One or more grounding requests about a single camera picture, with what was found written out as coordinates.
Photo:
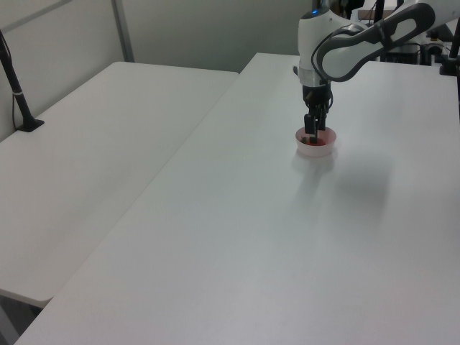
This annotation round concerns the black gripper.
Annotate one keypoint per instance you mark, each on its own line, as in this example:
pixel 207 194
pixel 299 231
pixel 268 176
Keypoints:
pixel 316 97

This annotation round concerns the red toy strawberry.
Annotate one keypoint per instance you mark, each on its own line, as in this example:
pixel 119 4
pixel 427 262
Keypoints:
pixel 318 142

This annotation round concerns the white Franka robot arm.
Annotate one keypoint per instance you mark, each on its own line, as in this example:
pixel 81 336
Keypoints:
pixel 345 46

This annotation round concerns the pink plastic bowl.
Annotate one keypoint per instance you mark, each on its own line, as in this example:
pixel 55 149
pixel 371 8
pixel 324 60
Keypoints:
pixel 317 150

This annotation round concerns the dark equipment box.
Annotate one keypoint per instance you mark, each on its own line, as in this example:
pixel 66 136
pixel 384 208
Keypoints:
pixel 406 54

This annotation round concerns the black pole with clamp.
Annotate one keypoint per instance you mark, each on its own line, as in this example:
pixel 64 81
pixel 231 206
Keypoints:
pixel 452 50

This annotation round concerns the white side table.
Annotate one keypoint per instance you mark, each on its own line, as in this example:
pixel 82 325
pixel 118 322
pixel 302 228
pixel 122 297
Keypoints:
pixel 90 161

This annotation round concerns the grey partition frame post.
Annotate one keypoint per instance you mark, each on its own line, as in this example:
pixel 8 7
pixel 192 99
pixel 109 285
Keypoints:
pixel 123 30

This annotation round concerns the black camera pole with base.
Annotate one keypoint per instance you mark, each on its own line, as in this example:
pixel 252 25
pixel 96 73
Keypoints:
pixel 16 90

